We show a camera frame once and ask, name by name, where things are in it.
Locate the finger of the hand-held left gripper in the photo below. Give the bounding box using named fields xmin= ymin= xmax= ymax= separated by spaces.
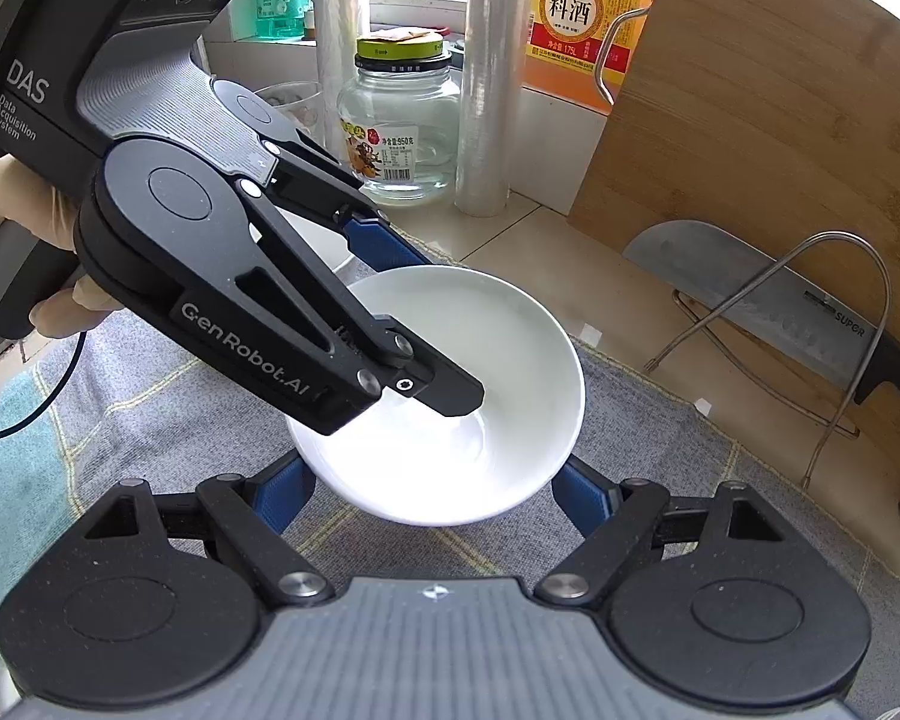
xmin=266 ymin=127 xmax=440 ymax=271
xmin=172 ymin=176 xmax=487 ymax=437

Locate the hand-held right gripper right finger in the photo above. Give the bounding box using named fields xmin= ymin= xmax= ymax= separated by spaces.
xmin=532 ymin=461 xmax=788 ymax=605

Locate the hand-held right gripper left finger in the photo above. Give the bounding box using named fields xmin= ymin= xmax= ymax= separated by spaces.
xmin=67 ymin=450 xmax=335 ymax=605

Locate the white bowl pink flower print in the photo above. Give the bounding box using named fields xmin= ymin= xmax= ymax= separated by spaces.
xmin=274 ymin=206 xmax=361 ymax=278
xmin=285 ymin=266 xmax=587 ymax=527

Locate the person's left hand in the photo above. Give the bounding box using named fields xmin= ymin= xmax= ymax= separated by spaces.
xmin=0 ymin=157 xmax=125 ymax=338

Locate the grey and teal dish towel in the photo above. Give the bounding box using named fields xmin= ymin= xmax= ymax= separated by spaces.
xmin=0 ymin=262 xmax=900 ymax=691

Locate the glass jar yellow green lid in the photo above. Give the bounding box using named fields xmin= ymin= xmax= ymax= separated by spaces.
xmin=336 ymin=34 xmax=462 ymax=205

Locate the clear glass mug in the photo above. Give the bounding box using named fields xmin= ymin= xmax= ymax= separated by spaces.
xmin=253 ymin=79 xmax=323 ymax=140

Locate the tall plastic wrap roll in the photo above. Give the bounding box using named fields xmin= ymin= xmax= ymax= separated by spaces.
xmin=454 ymin=0 xmax=542 ymax=217

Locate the short plastic wrap roll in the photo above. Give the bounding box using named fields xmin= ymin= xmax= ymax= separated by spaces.
xmin=313 ymin=0 xmax=367 ymax=166

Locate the orange cooking wine jug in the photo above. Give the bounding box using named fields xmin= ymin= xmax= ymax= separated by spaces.
xmin=521 ymin=0 xmax=672 ymax=117

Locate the bamboo cutting board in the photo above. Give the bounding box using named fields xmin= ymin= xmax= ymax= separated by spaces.
xmin=568 ymin=0 xmax=900 ymax=391

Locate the black cable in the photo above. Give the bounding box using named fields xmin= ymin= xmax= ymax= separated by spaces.
xmin=0 ymin=330 xmax=87 ymax=445

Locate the black handled kitchen knife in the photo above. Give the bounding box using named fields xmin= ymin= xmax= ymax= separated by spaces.
xmin=622 ymin=220 xmax=900 ymax=407

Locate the metal wire rack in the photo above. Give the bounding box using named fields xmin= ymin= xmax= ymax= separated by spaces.
xmin=643 ymin=232 xmax=895 ymax=488

